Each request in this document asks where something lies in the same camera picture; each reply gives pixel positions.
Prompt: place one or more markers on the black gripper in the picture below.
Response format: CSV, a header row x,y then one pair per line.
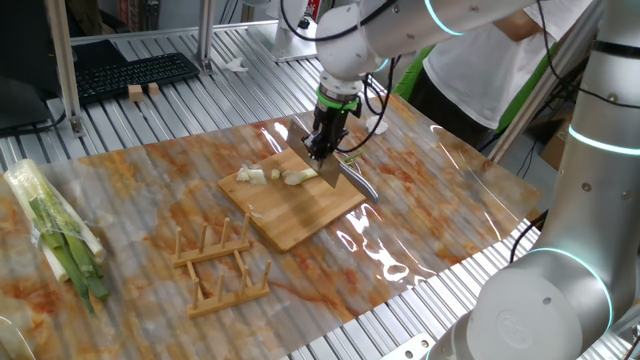
x,y
330,124

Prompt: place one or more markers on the steel kitchen knife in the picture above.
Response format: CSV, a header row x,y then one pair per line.
x,y
330,172

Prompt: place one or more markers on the long scallion stalk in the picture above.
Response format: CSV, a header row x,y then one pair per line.
x,y
297,176

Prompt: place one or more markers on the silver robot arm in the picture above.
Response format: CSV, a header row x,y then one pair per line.
x,y
590,225

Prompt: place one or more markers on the person right forearm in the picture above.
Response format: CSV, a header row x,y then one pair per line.
x,y
520,27

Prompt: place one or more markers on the small yellowish scallion piece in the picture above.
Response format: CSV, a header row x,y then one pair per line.
x,y
275,174

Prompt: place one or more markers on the wooden cutting board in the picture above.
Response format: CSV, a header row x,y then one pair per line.
x,y
290,215

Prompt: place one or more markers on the cut white scallion chunk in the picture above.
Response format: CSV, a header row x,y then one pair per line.
x,y
252,176

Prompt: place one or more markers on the translucent scallion skin piece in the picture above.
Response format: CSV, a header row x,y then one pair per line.
x,y
246,168

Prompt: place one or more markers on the white device base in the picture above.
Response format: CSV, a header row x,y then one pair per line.
x,y
285,47

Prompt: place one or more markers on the white crumpled paper scrap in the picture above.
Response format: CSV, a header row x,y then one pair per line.
x,y
235,65

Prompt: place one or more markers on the wooden dish rack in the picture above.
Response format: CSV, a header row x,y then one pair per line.
x,y
220,248

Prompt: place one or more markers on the person in white shirt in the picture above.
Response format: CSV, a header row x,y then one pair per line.
x,y
475,75

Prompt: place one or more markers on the orange marble pattern mat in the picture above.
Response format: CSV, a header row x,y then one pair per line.
x,y
150,190

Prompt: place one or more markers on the small wooden block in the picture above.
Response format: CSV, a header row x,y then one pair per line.
x,y
135,93
153,88

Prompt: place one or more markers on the green fabric sheet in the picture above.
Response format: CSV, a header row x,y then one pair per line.
x,y
520,100

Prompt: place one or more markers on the black computer keyboard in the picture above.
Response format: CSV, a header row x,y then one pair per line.
x,y
130,75

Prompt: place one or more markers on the brown cardboard box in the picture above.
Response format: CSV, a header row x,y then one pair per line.
x,y
552,150

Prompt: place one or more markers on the black flat pad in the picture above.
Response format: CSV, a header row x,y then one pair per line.
x,y
97,52

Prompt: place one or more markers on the plastic wrapped scallion bundle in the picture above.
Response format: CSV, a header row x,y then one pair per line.
x,y
55,215

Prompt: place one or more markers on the black computer monitor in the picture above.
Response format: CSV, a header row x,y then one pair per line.
x,y
25,50

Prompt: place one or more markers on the aluminium frame post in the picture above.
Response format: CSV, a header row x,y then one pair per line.
x,y
205,35
65,60
530,110

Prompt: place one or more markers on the white perforated bracket plate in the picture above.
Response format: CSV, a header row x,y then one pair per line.
x,y
412,347

